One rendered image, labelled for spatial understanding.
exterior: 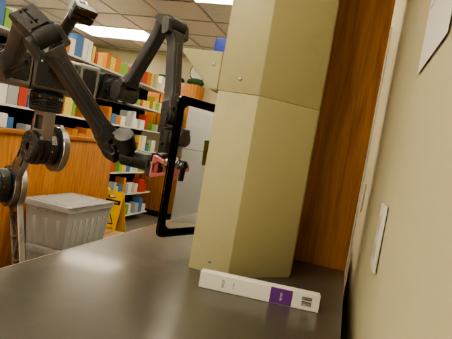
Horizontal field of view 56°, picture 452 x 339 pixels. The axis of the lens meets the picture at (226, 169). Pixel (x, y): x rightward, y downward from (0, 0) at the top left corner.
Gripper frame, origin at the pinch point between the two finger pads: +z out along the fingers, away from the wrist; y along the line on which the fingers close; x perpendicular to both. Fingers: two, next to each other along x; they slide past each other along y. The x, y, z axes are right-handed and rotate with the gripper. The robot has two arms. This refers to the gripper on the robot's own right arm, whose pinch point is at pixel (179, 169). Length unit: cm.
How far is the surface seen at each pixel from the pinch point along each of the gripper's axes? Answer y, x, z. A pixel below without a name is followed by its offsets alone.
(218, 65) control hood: -14.8, -31.0, 10.5
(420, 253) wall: -81, -10, 54
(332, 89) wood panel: 22, -34, 38
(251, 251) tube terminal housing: -13.6, 14.3, 28.9
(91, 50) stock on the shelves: 281, -59, -228
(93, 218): 170, 80, -126
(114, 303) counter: -51, 21, 11
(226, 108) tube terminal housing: -15.5, -20.6, 15.0
